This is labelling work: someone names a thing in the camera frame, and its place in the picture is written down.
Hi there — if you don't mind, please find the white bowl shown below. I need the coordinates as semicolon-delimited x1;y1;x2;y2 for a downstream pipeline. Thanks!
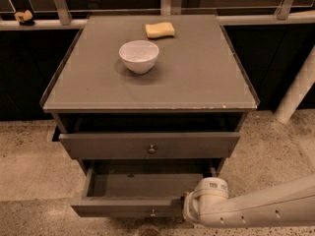
119;40;159;74

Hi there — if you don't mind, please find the white diagonal pole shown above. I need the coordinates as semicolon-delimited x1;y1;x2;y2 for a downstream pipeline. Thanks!
275;46;315;123

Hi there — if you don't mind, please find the metal window railing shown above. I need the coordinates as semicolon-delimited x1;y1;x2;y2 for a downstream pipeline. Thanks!
0;0;315;30

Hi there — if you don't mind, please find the grey drawer cabinet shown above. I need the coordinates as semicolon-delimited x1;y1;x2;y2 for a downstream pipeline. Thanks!
39;14;261;182

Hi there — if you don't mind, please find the grey top drawer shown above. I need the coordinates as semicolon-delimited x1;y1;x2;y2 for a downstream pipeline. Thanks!
59;132;240;159

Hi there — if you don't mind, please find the yellow sponge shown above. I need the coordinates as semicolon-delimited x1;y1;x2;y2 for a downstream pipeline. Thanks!
145;23;175;38

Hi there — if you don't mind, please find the grey drawer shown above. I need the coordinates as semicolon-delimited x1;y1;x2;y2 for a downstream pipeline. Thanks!
71;159;219;217
59;132;240;159

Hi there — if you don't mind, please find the small yellow object on ledge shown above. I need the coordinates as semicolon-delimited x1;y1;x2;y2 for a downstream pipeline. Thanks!
14;10;34;26

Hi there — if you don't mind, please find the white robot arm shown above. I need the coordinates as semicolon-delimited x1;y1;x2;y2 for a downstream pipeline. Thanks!
183;174;315;228

